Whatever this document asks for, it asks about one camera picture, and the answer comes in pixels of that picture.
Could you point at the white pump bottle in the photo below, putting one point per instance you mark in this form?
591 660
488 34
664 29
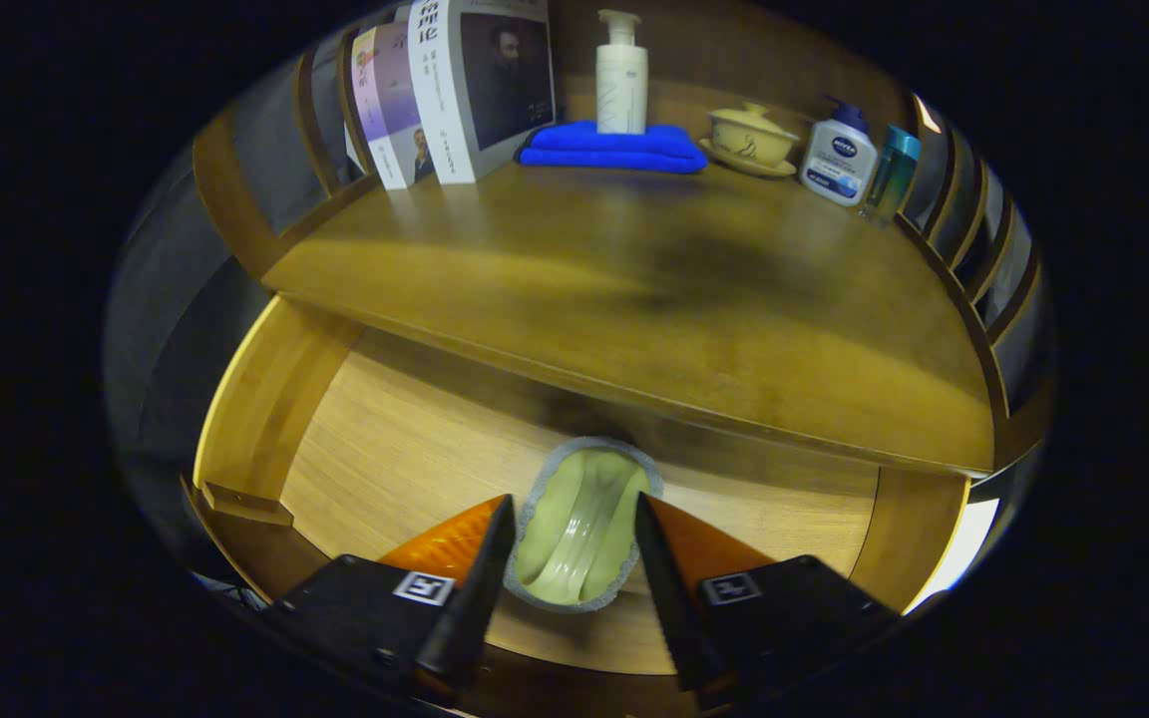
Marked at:
621 90

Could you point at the brown wooden drawer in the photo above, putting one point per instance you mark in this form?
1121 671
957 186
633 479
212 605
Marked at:
405 439

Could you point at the brown wooden countertop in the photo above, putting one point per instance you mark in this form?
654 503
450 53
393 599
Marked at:
634 299

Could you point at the thick white book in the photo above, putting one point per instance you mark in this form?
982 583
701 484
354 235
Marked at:
445 100

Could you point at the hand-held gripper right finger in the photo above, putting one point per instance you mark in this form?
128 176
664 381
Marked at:
669 598

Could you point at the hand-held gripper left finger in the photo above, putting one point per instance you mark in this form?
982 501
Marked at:
480 598

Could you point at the thin purple book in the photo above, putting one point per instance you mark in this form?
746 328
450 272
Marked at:
390 110

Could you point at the yellow lidded tea cup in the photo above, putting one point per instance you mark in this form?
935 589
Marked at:
749 140

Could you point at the green grey-edged sponge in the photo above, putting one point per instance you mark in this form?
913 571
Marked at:
574 529

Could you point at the teal bottle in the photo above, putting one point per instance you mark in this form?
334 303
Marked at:
892 170

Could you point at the brown wooden cabinet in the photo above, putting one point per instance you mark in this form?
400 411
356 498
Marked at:
734 60

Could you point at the white blue-capped lotion bottle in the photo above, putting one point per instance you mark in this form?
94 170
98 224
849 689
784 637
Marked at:
839 160

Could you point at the white board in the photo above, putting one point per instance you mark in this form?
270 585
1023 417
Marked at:
963 543

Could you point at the blue folded cloth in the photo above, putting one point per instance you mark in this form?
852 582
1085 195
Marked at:
614 150

